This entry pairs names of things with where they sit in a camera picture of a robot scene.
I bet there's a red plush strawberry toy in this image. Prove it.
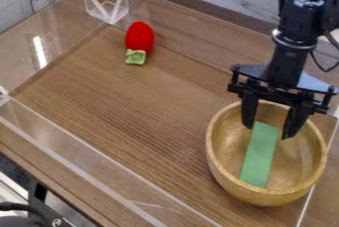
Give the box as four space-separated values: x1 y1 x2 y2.
124 21 155 65

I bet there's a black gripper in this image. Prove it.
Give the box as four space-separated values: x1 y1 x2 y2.
228 63 339 140

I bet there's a brown wooden bowl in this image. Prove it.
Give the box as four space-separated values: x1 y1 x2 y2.
205 101 327 207

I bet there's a clear acrylic tray wall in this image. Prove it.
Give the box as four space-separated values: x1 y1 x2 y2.
0 87 221 227

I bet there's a green flat stick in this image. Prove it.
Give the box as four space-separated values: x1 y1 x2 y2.
240 122 277 188

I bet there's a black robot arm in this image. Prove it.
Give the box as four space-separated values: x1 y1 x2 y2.
228 0 339 139

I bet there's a clear acrylic corner bracket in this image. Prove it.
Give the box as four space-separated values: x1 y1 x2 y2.
84 0 128 25

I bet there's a black table leg frame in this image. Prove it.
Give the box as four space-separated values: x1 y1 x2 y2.
0 182 77 227

